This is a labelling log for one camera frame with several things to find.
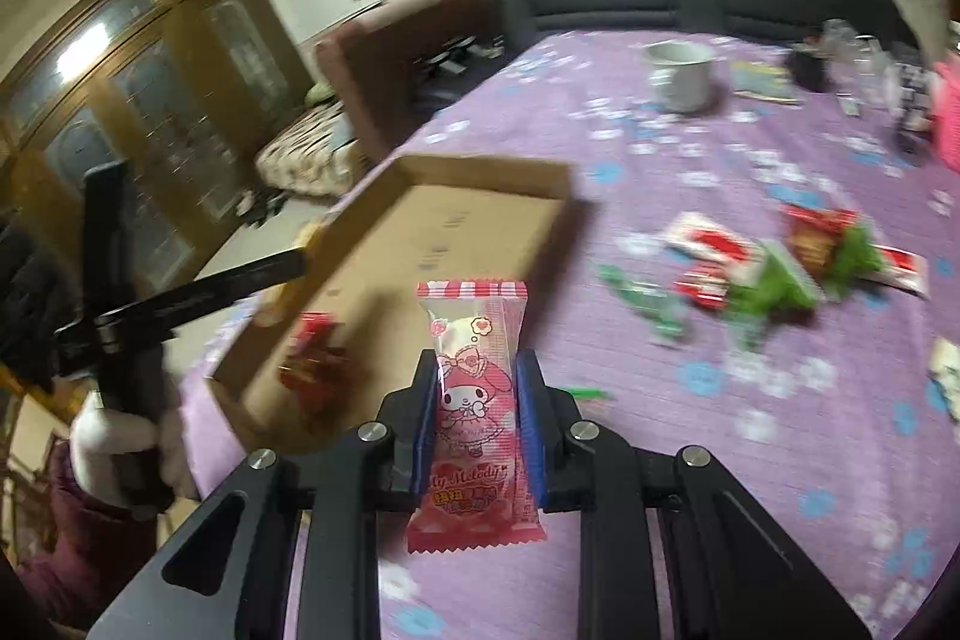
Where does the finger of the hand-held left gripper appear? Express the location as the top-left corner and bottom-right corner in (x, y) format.
(94, 247), (311, 350)

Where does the red brown snack packet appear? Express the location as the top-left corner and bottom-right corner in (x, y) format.
(778, 203), (860, 272)

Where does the wooden glass-door cabinet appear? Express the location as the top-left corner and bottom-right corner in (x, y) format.
(0, 0), (317, 285)

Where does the thin booklet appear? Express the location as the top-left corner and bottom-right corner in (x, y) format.
(730, 58), (802, 106)

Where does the pink cartoon snack packet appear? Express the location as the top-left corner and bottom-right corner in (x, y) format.
(405, 278), (546, 555)

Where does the white mug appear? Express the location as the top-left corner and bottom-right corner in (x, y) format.
(642, 38), (716, 115)

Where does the person's left hand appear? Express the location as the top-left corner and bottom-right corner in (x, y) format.
(70, 383), (199, 507)

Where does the purple floral tablecloth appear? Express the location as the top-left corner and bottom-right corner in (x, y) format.
(180, 29), (960, 640)

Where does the small red snack packet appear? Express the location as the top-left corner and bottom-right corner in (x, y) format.
(673, 263), (734, 313)

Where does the brown chair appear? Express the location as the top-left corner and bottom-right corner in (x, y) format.
(313, 0), (497, 163)

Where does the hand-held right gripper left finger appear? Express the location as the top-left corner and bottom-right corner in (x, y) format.
(88, 350), (441, 640)

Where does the pale snack packet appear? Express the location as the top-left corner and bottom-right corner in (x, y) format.
(928, 338), (960, 425)

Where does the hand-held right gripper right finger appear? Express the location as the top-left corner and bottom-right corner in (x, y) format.
(517, 349), (875, 640)

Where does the shallow cardboard box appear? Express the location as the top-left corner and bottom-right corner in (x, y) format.
(205, 154), (595, 455)

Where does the green snack packet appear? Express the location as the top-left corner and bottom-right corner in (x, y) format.
(823, 223), (887, 299)
(597, 263), (692, 342)
(729, 241), (824, 320)

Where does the black container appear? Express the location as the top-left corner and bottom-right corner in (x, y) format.
(786, 46), (827, 92)

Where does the person's left forearm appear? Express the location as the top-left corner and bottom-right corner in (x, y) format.
(13, 441), (170, 633)

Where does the floral cushioned seat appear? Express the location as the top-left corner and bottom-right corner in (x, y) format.
(253, 98), (362, 200)

